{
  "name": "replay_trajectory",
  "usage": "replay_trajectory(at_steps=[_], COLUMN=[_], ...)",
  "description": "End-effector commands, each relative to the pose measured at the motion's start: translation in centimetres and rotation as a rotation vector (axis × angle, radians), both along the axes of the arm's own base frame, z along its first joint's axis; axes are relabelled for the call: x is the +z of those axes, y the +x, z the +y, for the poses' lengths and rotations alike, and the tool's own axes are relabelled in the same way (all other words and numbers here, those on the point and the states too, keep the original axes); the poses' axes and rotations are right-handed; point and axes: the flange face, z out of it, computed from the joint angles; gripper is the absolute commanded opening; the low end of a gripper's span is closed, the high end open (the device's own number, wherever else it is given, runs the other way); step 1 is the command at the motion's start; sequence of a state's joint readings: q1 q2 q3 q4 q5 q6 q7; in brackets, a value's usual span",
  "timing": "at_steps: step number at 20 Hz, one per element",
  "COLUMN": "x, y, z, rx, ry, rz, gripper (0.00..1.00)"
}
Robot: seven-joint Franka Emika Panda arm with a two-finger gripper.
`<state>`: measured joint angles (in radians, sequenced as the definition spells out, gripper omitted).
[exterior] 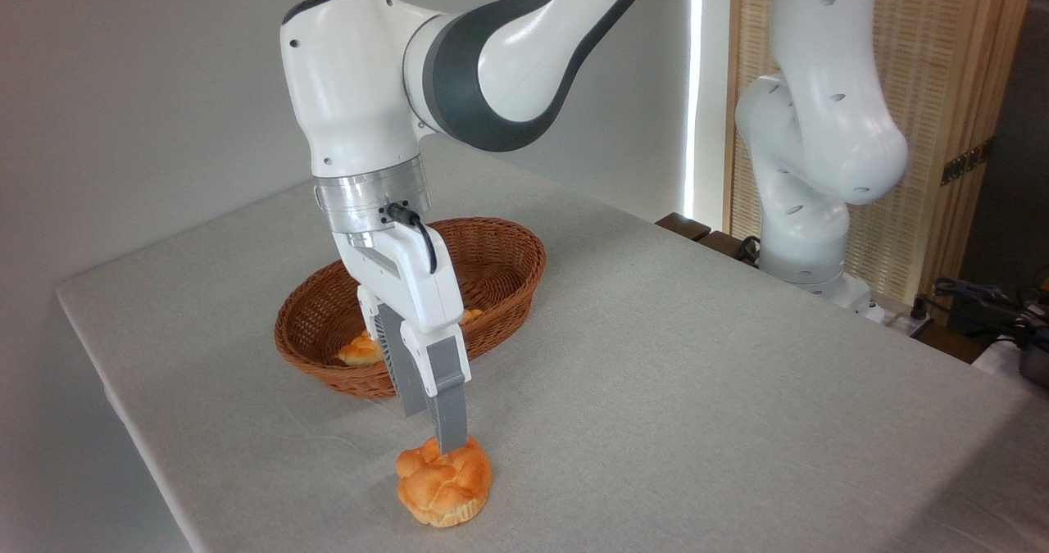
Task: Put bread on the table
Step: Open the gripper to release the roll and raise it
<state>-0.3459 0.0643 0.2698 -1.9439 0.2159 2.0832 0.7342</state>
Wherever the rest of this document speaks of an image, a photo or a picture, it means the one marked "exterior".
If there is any brown oval wicker basket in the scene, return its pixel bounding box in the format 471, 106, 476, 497
274, 216, 547, 399

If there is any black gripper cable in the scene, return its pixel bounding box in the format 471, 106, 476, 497
383, 202, 438, 275

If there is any long braided bread loaf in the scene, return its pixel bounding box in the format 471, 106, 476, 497
337, 308, 485, 368

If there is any black metal screen hinge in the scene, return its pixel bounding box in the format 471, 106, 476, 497
940, 138, 993, 187

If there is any light grey tablecloth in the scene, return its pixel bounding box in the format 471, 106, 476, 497
56, 156, 1049, 553

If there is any dark brown wooden block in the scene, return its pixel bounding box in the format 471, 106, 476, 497
655, 212, 712, 242
697, 230, 761, 265

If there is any round knotted bread roll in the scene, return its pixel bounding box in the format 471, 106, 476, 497
396, 436, 493, 528

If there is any dark grey cable bundle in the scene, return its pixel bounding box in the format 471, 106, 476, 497
933, 276, 1049, 342

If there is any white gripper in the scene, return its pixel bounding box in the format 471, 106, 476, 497
332, 224, 473, 456

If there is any white power strip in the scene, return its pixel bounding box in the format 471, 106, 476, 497
869, 303, 933, 338

